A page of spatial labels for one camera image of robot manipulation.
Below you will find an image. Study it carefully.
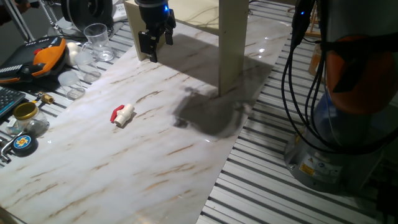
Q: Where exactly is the small clear plastic packet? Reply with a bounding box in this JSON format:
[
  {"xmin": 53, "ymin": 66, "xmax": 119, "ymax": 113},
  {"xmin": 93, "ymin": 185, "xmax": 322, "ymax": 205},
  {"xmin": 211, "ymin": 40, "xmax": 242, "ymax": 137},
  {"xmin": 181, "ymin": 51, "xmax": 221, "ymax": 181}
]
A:
[{"xmin": 5, "ymin": 118, "xmax": 19, "ymax": 136}]

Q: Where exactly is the wooden rack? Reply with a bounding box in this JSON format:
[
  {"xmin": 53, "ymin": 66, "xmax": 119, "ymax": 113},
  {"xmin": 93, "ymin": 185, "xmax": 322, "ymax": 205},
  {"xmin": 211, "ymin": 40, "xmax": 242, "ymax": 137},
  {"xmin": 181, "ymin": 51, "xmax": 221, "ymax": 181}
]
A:
[{"xmin": 287, "ymin": 6, "xmax": 323, "ymax": 39}]

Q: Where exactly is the thin metal stand rod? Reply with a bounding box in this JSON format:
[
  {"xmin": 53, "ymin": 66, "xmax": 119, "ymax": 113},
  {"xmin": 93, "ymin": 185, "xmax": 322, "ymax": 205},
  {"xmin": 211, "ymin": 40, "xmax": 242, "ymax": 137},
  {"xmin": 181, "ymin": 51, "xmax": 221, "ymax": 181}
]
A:
[{"xmin": 39, "ymin": 0, "xmax": 63, "ymax": 35}]

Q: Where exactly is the black filament spool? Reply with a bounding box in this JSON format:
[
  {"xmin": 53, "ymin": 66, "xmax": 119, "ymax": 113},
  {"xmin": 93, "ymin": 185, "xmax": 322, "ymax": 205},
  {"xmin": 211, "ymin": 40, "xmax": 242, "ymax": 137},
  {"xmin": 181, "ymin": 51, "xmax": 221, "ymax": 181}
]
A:
[{"xmin": 60, "ymin": 0, "xmax": 114, "ymax": 32}]

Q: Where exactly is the brass pipe fitting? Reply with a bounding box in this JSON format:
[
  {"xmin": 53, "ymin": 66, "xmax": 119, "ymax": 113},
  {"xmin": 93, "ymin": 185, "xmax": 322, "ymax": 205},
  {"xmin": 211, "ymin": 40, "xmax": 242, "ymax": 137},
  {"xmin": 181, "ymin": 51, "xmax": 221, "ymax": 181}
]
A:
[{"xmin": 35, "ymin": 91, "xmax": 55, "ymax": 105}]

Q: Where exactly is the brown taped package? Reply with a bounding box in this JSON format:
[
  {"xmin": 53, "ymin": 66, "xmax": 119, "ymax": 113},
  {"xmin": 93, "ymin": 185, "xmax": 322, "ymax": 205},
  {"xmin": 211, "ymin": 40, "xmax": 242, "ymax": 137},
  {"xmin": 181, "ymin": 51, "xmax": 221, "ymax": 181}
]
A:
[{"xmin": 308, "ymin": 43, "xmax": 326, "ymax": 78}]

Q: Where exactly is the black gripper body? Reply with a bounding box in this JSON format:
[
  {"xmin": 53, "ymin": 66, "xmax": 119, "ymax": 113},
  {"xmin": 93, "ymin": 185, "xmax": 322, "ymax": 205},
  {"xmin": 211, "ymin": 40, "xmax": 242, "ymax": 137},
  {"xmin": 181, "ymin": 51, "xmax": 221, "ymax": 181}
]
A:
[{"xmin": 134, "ymin": 0, "xmax": 177, "ymax": 37}]

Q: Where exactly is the dark sleeved forearm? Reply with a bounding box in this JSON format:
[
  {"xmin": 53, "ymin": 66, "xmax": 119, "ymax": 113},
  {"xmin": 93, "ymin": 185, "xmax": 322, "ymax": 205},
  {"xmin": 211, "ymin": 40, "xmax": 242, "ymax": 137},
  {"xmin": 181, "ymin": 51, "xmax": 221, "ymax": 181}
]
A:
[{"xmin": 0, "ymin": 4, "xmax": 19, "ymax": 27}]

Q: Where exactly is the white valve red handle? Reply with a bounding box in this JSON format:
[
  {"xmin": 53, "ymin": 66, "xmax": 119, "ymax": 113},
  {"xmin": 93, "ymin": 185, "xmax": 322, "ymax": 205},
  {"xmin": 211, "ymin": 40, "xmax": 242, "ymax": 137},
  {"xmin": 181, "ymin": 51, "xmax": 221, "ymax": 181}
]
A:
[{"xmin": 109, "ymin": 103, "xmax": 136, "ymax": 128}]

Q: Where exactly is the aluminium profile post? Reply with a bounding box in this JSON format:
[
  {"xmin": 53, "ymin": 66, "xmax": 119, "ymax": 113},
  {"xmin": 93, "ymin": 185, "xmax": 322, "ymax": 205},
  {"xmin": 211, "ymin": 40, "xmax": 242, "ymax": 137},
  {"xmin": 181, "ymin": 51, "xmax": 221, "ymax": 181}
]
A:
[{"xmin": 4, "ymin": 0, "xmax": 35, "ymax": 43}]

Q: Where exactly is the marble pattern board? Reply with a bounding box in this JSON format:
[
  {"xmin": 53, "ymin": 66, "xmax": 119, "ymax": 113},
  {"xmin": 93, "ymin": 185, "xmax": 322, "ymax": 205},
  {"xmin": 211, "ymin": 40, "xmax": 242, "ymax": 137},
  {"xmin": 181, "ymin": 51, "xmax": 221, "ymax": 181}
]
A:
[{"xmin": 0, "ymin": 14, "xmax": 293, "ymax": 224}]

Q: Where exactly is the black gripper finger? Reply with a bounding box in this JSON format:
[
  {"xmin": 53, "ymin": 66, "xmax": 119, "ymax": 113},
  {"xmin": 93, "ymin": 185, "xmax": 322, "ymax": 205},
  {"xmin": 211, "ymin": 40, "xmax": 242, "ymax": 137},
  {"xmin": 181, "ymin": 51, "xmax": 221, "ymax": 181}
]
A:
[
  {"xmin": 164, "ymin": 17, "xmax": 177, "ymax": 45},
  {"xmin": 138, "ymin": 29, "xmax": 160, "ymax": 63}
]

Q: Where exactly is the white rounded plastic object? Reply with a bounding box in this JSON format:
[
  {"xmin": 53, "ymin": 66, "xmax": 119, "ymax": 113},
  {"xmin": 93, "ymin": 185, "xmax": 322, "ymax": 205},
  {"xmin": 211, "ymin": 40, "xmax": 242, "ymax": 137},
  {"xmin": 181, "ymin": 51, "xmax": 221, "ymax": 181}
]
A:
[{"xmin": 65, "ymin": 42, "xmax": 81, "ymax": 67}]

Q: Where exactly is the cream wooden shelf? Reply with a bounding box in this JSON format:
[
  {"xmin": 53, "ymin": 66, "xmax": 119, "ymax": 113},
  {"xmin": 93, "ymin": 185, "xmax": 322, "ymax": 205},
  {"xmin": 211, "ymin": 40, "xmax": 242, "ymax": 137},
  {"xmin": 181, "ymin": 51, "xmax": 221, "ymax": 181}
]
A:
[{"xmin": 123, "ymin": 0, "xmax": 249, "ymax": 96}]

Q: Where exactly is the black keyboard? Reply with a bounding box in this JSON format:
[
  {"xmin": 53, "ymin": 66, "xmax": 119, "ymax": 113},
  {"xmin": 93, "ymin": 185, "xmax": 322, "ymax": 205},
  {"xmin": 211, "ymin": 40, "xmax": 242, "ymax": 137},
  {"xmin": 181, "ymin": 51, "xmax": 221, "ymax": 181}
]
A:
[{"xmin": 0, "ymin": 86, "xmax": 26, "ymax": 119}]

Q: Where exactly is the frosted plastic cup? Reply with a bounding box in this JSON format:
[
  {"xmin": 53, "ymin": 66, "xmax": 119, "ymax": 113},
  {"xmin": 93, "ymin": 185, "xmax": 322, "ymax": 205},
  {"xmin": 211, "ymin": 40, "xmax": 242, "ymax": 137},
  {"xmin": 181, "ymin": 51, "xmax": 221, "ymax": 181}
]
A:
[
  {"xmin": 57, "ymin": 70, "xmax": 86, "ymax": 101},
  {"xmin": 73, "ymin": 51, "xmax": 102, "ymax": 83}
]

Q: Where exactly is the clear drinking glass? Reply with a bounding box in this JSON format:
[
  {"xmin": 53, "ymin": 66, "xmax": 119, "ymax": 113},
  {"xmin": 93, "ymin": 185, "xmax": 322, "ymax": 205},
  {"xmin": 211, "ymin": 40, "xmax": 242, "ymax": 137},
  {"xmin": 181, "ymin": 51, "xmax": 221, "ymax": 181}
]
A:
[{"xmin": 83, "ymin": 23, "xmax": 115, "ymax": 62}]

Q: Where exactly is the black orange teach pendant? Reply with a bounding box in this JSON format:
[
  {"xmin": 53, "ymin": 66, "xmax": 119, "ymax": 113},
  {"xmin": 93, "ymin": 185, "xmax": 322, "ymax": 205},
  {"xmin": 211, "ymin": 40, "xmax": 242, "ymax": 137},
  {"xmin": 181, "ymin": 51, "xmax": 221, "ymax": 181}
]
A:
[{"xmin": 0, "ymin": 36, "xmax": 68, "ymax": 85}]

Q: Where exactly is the grey spool holder base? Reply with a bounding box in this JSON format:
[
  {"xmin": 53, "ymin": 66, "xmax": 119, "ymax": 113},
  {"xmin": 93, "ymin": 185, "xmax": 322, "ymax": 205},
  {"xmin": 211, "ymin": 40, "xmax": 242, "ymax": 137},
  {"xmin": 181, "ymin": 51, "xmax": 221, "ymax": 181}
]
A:
[{"xmin": 47, "ymin": 17, "xmax": 125, "ymax": 40}]

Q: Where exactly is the person hand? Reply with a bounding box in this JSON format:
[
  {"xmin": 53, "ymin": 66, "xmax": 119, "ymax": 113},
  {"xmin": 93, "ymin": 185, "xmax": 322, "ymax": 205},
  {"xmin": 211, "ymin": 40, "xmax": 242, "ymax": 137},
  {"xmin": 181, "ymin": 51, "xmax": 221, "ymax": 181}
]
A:
[{"xmin": 15, "ymin": 1, "xmax": 32, "ymax": 14}]

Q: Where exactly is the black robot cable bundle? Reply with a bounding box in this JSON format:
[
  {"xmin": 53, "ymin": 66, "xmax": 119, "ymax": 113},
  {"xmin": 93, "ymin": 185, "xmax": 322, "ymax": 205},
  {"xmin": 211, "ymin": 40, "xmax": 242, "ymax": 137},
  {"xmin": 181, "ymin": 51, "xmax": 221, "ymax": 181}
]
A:
[{"xmin": 281, "ymin": 0, "xmax": 398, "ymax": 156}]

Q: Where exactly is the glass jar gold lid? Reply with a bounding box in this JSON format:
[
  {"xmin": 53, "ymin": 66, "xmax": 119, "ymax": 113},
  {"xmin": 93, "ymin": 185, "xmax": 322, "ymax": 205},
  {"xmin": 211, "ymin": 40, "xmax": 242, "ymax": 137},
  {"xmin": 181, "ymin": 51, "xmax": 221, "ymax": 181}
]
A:
[{"xmin": 12, "ymin": 101, "xmax": 50, "ymax": 138}]

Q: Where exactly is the black puck blue logo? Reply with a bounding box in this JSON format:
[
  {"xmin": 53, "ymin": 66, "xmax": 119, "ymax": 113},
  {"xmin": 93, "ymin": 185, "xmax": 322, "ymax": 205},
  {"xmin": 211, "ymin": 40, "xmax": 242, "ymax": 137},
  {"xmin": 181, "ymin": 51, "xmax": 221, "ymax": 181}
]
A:
[{"xmin": 11, "ymin": 133, "xmax": 39, "ymax": 157}]

